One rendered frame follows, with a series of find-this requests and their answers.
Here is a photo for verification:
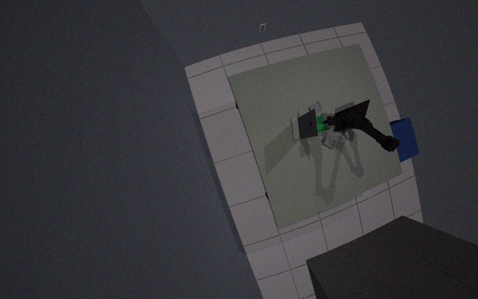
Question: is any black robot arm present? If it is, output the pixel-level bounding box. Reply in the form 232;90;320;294
334;112;400;152

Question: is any green square zone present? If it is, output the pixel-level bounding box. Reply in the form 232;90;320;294
316;116;328;133

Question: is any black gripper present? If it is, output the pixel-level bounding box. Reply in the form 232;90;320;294
323;115;344;125

